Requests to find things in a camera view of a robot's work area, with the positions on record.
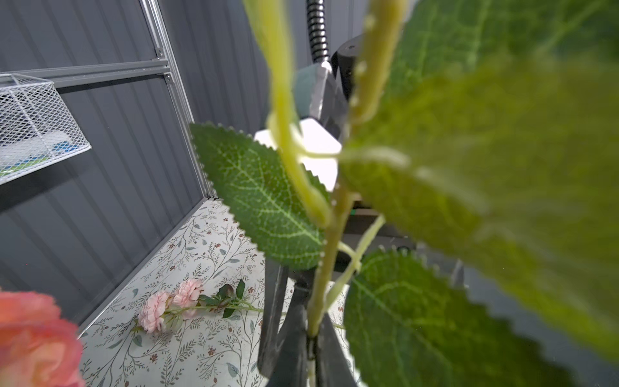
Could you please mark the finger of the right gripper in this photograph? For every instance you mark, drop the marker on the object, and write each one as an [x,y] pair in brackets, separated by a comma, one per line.
[445,266]
[276,280]

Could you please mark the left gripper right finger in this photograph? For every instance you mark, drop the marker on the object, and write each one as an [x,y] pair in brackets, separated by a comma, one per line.
[332,369]

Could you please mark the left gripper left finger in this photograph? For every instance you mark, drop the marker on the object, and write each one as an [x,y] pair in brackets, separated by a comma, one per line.
[291,366]

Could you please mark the small pink carnation stem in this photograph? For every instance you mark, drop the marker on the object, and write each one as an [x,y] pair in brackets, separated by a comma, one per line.
[164,310]

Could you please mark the pink peony flower stem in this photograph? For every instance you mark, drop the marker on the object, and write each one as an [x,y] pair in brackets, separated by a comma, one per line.
[38,346]

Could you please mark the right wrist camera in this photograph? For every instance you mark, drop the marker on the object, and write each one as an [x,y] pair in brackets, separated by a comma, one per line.
[322,110]

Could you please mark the white wire wall basket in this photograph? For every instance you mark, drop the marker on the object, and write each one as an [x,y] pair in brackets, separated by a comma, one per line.
[37,128]

